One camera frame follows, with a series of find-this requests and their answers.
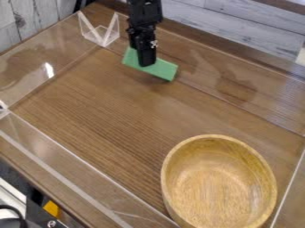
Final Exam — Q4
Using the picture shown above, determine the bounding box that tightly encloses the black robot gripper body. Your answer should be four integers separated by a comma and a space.
126, 8, 164, 49

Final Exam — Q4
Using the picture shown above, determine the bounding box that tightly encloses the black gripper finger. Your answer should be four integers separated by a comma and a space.
137, 36, 158, 67

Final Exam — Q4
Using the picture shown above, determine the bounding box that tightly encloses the green rectangular block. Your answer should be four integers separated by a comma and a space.
122, 47, 180, 81

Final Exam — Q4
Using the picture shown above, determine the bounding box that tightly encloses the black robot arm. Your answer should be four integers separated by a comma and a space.
126, 0, 164, 67

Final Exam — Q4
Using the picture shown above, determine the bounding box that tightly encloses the light wooden bowl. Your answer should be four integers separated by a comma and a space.
161, 134, 279, 228

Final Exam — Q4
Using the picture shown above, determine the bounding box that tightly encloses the black device with yellow label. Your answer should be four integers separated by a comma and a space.
27, 189, 83, 228

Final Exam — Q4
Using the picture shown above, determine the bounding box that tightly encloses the clear acrylic corner bracket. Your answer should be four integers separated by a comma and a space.
78, 12, 121, 47

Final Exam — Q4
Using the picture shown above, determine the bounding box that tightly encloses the clear acrylic tray wall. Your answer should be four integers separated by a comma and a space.
0, 104, 180, 228

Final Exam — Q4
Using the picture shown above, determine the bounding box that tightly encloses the black cable at bottom left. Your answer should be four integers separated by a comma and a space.
0, 204, 28, 228

